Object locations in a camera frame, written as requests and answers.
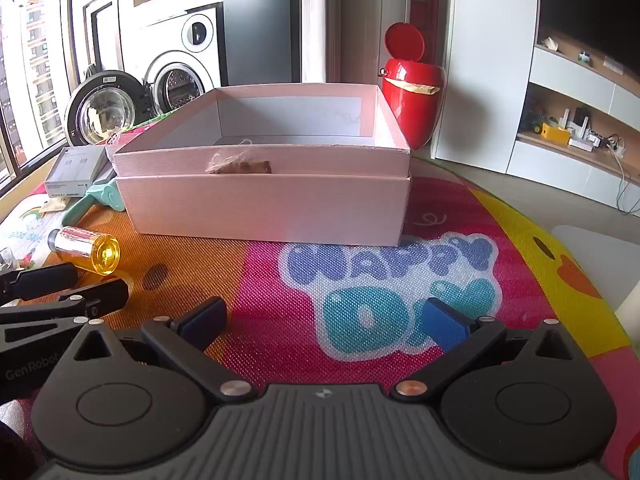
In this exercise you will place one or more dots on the teal plastic toy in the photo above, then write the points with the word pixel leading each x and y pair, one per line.
pixel 97 196

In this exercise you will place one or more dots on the pink cardboard box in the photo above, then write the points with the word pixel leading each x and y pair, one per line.
pixel 260 205

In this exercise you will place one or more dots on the white router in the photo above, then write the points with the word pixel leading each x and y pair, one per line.
pixel 580 122

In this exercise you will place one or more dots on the colourful cartoon play mat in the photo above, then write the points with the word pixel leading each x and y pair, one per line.
pixel 280 280

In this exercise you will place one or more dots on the white power strip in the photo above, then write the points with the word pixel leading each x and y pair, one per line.
pixel 590 142

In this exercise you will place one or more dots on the flat white shelf item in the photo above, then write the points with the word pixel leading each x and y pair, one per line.
pixel 614 64

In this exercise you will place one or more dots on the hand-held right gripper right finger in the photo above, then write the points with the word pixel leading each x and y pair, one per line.
pixel 447 325

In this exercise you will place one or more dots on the red trash can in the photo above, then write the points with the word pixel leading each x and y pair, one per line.
pixel 415 105

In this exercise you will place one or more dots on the silver washing machine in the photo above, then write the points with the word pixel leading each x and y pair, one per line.
pixel 200 67

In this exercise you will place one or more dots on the black television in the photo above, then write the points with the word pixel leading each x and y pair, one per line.
pixel 590 0

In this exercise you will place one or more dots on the white plastic object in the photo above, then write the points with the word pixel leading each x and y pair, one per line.
pixel 585 242

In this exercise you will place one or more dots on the green toy truck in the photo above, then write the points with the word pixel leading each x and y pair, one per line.
pixel 532 122

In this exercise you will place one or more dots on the window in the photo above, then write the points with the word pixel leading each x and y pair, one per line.
pixel 30 70

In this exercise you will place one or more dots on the white stacked dryer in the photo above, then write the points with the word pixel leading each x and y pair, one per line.
pixel 197 30

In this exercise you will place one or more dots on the white tall cabinet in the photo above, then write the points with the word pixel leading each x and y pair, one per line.
pixel 482 60

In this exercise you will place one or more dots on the small green white figurine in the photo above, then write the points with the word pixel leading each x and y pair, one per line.
pixel 585 56

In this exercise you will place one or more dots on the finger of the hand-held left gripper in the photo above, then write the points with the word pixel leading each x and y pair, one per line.
pixel 40 281
pixel 102 296

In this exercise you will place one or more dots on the yellow liquid bottle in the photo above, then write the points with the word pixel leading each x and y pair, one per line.
pixel 85 249

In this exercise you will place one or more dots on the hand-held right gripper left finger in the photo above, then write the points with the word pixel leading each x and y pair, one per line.
pixel 205 321

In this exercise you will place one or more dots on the round washing machine door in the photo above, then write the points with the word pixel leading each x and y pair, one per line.
pixel 102 110

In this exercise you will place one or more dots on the small white carton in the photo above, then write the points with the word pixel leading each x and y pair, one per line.
pixel 72 170

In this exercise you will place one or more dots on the white wooden shelf unit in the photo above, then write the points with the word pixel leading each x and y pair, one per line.
pixel 560 70

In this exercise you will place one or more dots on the brown tag with twine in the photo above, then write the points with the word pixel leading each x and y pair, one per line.
pixel 240 165

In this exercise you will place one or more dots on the yellow toy block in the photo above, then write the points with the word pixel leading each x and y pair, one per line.
pixel 555 134

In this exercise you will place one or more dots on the grey door panel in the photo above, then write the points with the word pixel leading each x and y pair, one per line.
pixel 262 20

